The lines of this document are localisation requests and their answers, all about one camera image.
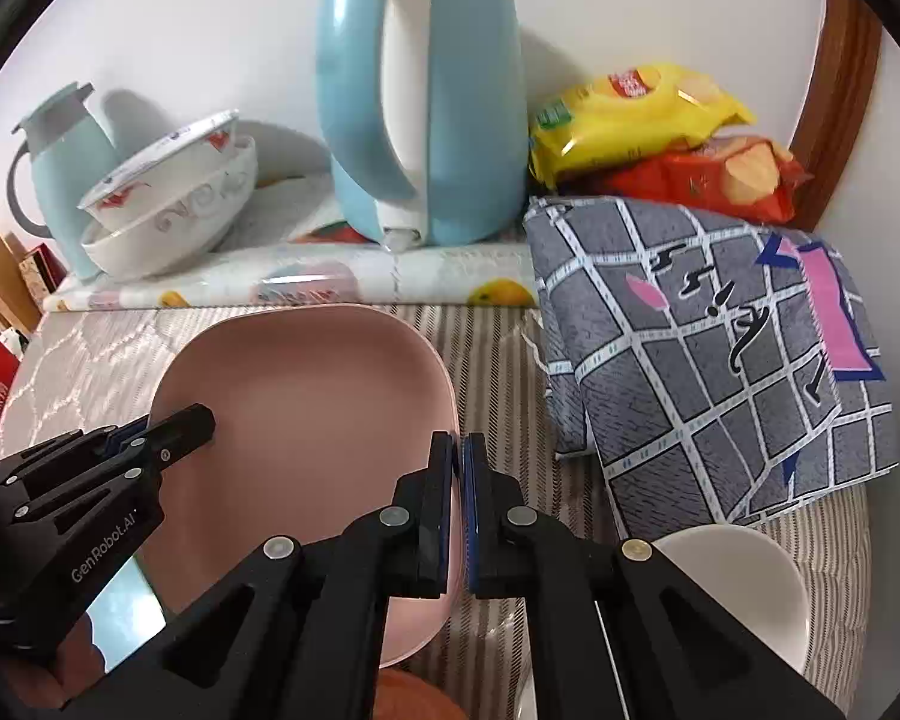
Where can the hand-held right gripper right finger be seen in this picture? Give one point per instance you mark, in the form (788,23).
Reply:
(471,517)

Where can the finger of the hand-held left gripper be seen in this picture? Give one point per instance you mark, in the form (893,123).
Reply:
(82,480)
(187,427)

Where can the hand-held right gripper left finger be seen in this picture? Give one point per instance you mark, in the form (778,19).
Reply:
(442,517)

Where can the pale green plate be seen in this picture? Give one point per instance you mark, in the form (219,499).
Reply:
(131,600)

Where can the pink plate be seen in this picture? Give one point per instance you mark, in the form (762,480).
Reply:
(307,405)

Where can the brown bowl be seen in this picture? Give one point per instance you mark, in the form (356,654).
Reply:
(420,701)

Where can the plain white bowl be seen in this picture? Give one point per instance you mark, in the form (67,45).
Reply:
(742,585)

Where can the person's left hand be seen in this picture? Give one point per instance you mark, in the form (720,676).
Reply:
(82,667)

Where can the striped quilt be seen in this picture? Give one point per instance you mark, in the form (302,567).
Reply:
(495,360)

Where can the fruit print table mat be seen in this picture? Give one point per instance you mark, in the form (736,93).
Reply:
(307,277)

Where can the grey swirl white bowl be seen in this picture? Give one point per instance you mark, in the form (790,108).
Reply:
(187,232)

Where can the patterned dark red box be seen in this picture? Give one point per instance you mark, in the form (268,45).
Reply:
(39,270)

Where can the brown paper bag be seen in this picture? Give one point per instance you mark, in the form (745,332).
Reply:
(0,270)

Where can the grey plaid cloth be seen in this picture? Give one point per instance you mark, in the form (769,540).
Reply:
(682,352)

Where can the floral white bowl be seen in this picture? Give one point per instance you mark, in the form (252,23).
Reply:
(169,150)

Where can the light blue thermos jug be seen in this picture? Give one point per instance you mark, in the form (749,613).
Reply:
(67,165)

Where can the red snack bag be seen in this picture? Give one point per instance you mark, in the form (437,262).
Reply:
(690,180)

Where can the blue tissue pack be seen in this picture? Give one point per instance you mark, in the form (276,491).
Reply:
(465,90)

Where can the yellow snack bag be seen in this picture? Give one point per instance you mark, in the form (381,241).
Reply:
(630,120)

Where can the brown wooden door frame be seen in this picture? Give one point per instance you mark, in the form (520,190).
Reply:
(840,90)

